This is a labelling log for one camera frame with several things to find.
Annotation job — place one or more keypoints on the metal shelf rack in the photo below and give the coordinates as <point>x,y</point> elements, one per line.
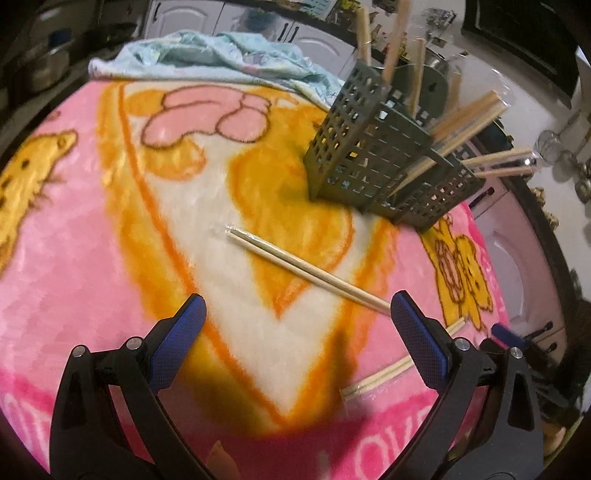
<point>55,60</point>

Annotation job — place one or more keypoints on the light blue printed blanket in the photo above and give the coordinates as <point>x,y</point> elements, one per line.
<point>207,55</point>

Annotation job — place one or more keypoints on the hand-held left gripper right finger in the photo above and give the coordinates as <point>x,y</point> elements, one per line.
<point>420,341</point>

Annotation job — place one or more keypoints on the wooden chopstick pair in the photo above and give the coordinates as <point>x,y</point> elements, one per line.
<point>304,272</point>
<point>383,374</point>

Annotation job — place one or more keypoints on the bunch of wooden chopsticks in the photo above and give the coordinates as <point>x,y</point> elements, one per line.
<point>466,114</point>

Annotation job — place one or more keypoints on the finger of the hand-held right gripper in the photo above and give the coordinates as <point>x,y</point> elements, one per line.
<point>507,335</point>

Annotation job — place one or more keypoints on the blue plastic bag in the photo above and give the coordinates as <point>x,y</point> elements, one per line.
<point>256,18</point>

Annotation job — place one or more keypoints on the grey perforated utensil basket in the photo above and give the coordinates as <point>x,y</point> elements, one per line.
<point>364,152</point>

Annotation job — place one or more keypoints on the pink printed blanket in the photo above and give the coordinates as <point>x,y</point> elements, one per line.
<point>92,277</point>

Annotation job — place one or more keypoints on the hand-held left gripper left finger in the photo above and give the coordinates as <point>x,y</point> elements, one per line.
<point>180,337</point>

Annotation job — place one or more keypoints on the black range hood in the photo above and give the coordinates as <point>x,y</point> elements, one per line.
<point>521,41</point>

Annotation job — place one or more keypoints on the hanging metal utensils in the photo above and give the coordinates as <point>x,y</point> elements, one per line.
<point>549,143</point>

